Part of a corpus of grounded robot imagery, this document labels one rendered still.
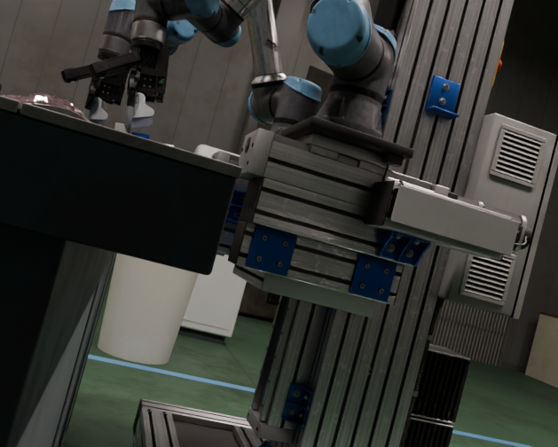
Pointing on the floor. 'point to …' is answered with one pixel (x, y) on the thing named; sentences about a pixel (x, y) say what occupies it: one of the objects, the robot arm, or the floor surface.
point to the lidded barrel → (145, 309)
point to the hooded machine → (214, 295)
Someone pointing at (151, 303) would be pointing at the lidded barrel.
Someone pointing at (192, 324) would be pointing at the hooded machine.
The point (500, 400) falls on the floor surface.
